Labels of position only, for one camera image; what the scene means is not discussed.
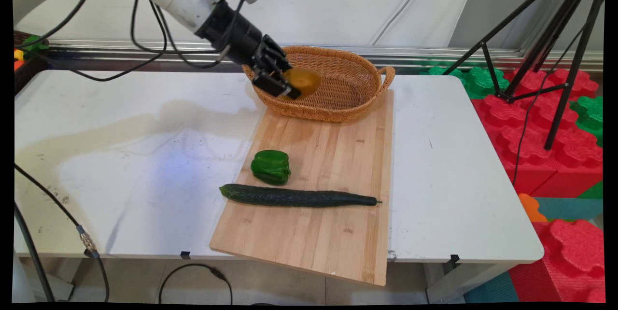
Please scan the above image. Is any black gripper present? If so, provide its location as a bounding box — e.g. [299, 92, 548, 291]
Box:
[196, 1, 303, 101]

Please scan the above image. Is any yellow-brown potato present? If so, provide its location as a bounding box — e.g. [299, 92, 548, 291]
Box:
[281, 68, 322, 101]

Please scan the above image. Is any woven wicker basket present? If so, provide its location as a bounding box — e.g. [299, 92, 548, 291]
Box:
[241, 45, 396, 123]

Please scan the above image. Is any green bell pepper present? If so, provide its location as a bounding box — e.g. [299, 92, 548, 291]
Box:
[250, 150, 292, 186]

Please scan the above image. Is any bamboo cutting board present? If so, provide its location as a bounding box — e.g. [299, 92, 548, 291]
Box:
[209, 89, 394, 287]

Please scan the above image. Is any long dark green cucumber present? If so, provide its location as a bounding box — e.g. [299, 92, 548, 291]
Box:
[219, 183, 383, 208]

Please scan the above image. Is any green foam block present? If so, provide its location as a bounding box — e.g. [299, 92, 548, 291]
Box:
[569, 95, 604, 147]
[577, 181, 604, 199]
[419, 66, 510, 99]

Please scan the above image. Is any small green foam piece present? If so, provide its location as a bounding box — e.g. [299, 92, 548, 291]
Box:
[22, 35, 49, 53]

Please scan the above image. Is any large red foam block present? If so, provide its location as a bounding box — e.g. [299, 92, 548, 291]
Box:
[471, 68, 604, 198]
[508, 219, 606, 303]

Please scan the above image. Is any white table leg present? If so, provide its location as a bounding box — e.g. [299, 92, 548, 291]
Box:
[425, 262, 515, 304]

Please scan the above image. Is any black tripod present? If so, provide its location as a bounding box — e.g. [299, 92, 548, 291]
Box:
[442, 0, 605, 150]

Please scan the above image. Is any teal foam mat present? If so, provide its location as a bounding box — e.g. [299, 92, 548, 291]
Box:
[534, 197, 604, 221]
[463, 271, 520, 304]

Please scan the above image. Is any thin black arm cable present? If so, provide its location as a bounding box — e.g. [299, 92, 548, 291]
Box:
[29, 0, 253, 82]

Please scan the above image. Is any aluminium wall rail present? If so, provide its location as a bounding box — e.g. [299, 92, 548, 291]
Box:
[48, 40, 604, 73]

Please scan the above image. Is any black cable under table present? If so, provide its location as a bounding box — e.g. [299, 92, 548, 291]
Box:
[158, 264, 233, 305]

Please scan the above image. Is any thin black tripod cable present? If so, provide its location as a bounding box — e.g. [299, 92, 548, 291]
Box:
[511, 25, 586, 188]

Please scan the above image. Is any black cable with metal connector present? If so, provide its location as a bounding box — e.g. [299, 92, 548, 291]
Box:
[14, 164, 110, 302]

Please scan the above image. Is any thick black cable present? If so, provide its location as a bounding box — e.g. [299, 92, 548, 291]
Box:
[14, 203, 55, 302]

